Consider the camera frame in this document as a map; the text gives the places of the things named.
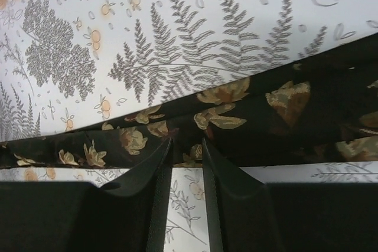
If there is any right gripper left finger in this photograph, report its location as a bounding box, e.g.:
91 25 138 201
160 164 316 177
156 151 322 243
1 140 173 251

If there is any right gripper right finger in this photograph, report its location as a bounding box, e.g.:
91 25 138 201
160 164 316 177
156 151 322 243
203 141 377 251

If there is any floral patterned table mat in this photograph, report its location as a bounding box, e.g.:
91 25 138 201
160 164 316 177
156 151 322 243
1 0 377 251

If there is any black gold floral tie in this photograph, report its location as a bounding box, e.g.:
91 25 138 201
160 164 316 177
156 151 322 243
1 35 377 169

